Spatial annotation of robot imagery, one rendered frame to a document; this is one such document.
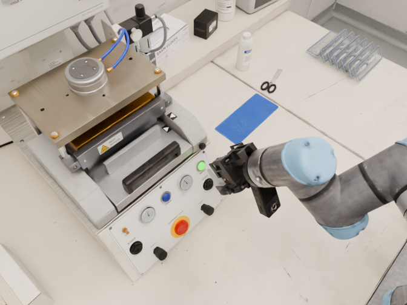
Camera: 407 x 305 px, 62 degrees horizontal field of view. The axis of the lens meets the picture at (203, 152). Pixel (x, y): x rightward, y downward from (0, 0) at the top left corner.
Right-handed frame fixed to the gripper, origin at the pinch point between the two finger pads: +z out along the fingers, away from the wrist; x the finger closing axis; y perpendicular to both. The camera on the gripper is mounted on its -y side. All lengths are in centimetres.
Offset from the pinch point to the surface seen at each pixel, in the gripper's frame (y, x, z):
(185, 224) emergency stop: -4.3, 11.1, 7.9
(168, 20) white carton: 49, -38, 37
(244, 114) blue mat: 6.3, -32.0, 21.3
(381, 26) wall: -18, -228, 88
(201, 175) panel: 3.4, 0.7, 4.7
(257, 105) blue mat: 5.8, -38.1, 20.9
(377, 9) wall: -5, -228, 84
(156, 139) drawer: 17.6, 5.9, 1.8
